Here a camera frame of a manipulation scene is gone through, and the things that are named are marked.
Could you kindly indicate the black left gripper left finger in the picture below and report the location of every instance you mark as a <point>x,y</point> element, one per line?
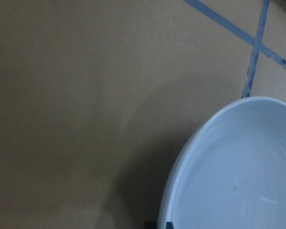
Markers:
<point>149,225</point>

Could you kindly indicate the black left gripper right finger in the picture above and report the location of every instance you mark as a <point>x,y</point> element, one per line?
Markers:
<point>169,225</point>

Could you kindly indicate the blue ceramic plate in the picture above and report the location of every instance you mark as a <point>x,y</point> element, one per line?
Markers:
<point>231,173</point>

